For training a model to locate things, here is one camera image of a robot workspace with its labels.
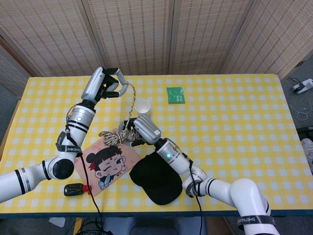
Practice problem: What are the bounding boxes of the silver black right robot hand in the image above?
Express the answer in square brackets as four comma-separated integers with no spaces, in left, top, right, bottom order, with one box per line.
[118,115,162,147]

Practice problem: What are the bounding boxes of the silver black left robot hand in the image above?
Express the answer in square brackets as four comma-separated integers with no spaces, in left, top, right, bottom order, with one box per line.
[80,67,129,103]

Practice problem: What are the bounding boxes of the braided beige speckled rope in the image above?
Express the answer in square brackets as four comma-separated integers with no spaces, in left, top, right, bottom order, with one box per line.
[98,83,141,147]

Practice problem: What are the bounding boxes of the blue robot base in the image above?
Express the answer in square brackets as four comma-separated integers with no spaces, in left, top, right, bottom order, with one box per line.
[102,216,207,235]

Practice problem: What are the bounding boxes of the white paper cup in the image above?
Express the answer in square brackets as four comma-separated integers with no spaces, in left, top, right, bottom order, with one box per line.
[134,98,151,118]

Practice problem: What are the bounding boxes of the green square packet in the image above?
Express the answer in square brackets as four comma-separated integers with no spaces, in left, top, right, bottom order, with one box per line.
[166,86,186,104]

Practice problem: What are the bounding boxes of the black baseball cap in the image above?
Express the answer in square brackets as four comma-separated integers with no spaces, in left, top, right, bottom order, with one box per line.
[129,153,183,206]

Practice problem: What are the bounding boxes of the pink cartoon girl mouse pad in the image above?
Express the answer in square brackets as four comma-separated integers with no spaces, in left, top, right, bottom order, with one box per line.
[74,132,141,197]

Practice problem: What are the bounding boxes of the bamboo folding screen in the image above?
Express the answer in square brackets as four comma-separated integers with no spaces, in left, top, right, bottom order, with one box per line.
[0,0,313,96]

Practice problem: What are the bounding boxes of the yellow white checkered tablecloth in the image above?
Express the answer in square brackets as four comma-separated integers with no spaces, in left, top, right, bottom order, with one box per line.
[0,74,313,214]

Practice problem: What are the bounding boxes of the white scrap on floor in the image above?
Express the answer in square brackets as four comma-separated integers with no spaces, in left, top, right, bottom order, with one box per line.
[48,216,67,228]

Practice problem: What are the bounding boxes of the black floor object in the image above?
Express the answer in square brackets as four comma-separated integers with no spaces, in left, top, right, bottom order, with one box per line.
[297,126,313,140]

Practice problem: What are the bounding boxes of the grey cloth bundle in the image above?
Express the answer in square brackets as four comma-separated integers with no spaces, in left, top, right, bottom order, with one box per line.
[300,139,313,176]

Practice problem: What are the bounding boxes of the white power strip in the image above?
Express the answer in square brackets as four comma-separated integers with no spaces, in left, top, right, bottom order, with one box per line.
[290,77,313,95]

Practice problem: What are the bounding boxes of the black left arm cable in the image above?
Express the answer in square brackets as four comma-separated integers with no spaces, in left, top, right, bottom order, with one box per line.
[65,122,103,235]

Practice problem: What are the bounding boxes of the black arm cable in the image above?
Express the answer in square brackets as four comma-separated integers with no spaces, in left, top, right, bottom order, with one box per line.
[65,122,103,235]
[171,141,203,235]

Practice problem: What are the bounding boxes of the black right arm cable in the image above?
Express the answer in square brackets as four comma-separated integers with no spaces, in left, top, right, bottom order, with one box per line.
[171,141,203,235]

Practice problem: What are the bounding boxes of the black floor cables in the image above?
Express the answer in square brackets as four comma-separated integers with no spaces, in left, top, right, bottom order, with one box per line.
[65,217,105,235]

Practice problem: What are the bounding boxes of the thin white floor cable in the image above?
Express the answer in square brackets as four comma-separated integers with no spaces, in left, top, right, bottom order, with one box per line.
[294,101,313,121]

